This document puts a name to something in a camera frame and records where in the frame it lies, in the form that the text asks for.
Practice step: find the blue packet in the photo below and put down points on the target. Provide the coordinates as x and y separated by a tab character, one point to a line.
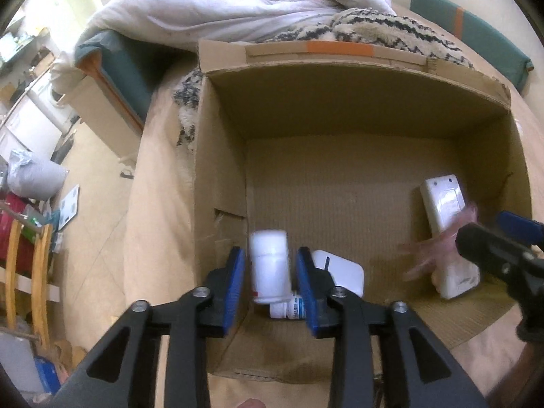
47	376

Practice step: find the yellow wooden chair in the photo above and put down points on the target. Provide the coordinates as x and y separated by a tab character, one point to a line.
40	280

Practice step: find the white earbuds case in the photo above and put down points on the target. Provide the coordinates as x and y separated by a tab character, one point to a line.
346	274

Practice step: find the white pill bottle red label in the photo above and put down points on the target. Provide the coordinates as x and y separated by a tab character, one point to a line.
270	263

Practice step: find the green cushion with orange stripe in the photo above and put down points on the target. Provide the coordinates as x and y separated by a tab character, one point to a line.
480	38
123	76

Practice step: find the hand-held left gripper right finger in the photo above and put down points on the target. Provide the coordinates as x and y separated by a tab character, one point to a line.
308	297

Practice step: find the red bag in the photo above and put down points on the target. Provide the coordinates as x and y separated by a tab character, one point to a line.
15	216

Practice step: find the brown cardboard box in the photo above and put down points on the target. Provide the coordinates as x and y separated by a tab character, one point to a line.
340	170

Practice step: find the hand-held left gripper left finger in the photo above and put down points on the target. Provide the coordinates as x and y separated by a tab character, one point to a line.
233	293

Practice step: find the white kitchen base cabinet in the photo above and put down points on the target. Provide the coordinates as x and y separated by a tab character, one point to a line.
25	136

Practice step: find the person's left hand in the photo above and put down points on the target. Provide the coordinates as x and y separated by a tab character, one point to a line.
250	403

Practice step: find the small white bottle blue label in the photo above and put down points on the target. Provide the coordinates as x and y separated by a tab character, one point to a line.
291	308

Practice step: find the black and cream patterned blanket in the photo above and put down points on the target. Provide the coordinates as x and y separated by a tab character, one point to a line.
374	29

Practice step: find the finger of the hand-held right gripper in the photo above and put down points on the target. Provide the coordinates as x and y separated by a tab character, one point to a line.
516	223
484	248

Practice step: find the white remote control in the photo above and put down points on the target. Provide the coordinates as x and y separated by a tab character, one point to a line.
444	204

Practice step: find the white duvet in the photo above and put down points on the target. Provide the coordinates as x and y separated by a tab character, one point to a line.
212	4

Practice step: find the cream wooden bed frame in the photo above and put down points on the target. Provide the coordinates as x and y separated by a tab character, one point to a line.
102	119

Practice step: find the grey rubbish bag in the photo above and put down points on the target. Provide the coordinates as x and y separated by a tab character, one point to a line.
36	176

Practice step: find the white bathroom scale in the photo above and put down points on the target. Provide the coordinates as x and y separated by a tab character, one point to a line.
68	208

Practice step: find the person's right forearm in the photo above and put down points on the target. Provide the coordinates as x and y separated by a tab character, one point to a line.
518	382

